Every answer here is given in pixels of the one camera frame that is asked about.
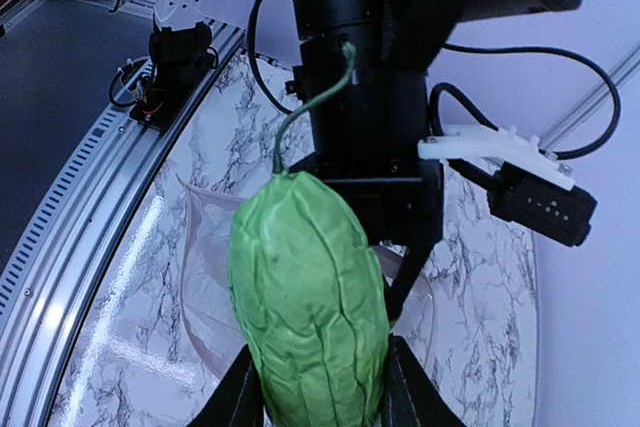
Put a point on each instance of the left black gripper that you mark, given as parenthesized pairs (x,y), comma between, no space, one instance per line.
(366,149)

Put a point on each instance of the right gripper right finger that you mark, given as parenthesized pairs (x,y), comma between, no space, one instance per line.
(410,399)

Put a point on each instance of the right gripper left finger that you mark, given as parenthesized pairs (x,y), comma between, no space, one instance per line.
(237,401)

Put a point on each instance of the green toy bitter gourd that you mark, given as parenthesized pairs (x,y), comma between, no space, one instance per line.
(308,294)

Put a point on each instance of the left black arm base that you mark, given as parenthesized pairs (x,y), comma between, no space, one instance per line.
(179,61)

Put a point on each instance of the aluminium front rail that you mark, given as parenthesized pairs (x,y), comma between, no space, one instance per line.
(91,326)

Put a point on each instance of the left aluminium frame post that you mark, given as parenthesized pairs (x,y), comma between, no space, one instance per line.
(593,101)

